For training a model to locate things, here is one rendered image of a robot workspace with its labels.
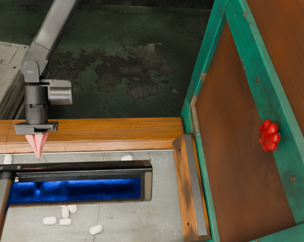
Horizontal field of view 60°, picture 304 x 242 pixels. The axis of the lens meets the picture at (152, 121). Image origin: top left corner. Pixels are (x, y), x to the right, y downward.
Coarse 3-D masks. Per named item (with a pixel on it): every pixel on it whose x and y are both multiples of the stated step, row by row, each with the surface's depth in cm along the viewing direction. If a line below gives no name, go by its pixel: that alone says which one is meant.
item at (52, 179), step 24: (24, 168) 45; (48, 168) 45; (72, 168) 45; (96, 168) 45; (120, 168) 45; (144, 168) 45; (24, 192) 45; (48, 192) 45; (72, 192) 46; (96, 192) 46; (120, 192) 47; (144, 192) 47
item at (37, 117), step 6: (30, 108) 70; (36, 108) 71; (42, 108) 72; (30, 114) 71; (36, 114) 71; (42, 114) 72; (30, 120) 71; (36, 120) 71; (42, 120) 72; (18, 126) 70; (24, 126) 70; (30, 126) 70; (36, 126) 71; (42, 126) 71; (48, 126) 71; (54, 126) 73
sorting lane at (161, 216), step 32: (0, 160) 82; (32, 160) 83; (64, 160) 84; (96, 160) 85; (160, 160) 87; (160, 192) 81; (32, 224) 73; (96, 224) 75; (128, 224) 75; (160, 224) 76
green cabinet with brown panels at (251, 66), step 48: (240, 0) 47; (288, 0) 35; (240, 48) 47; (288, 48) 35; (192, 96) 81; (240, 96) 50; (288, 96) 35; (240, 144) 50; (288, 144) 34; (240, 192) 51; (288, 192) 34; (240, 240) 51; (288, 240) 34
